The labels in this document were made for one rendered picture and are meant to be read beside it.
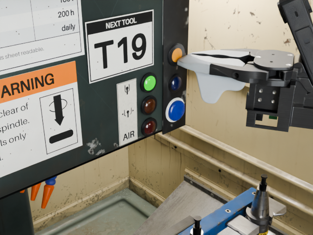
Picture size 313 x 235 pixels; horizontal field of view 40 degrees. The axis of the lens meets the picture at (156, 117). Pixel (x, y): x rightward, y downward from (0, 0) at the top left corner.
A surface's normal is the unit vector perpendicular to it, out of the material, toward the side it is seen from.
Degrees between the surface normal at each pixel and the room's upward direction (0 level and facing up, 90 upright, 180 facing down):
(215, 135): 90
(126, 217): 0
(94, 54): 90
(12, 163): 90
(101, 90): 90
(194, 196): 24
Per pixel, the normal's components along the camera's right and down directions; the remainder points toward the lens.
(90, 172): 0.67, 0.32
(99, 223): 0.00, -0.90
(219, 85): -0.36, 0.40
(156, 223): -0.31, -0.69
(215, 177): -0.74, 0.29
